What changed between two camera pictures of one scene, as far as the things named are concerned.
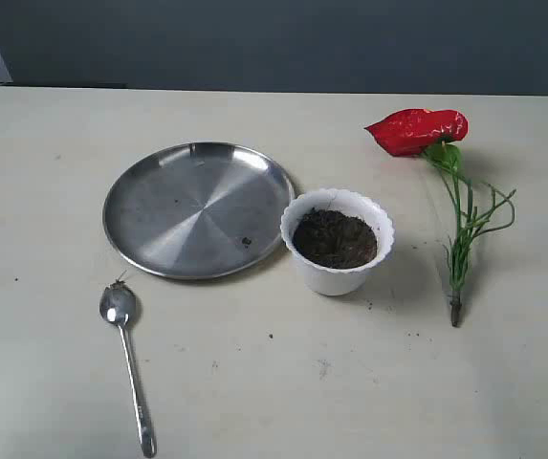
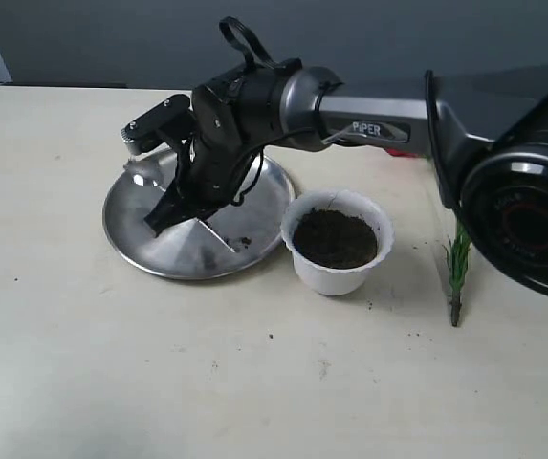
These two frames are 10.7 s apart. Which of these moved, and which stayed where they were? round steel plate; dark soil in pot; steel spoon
Moved: steel spoon
Stayed: dark soil in pot; round steel plate
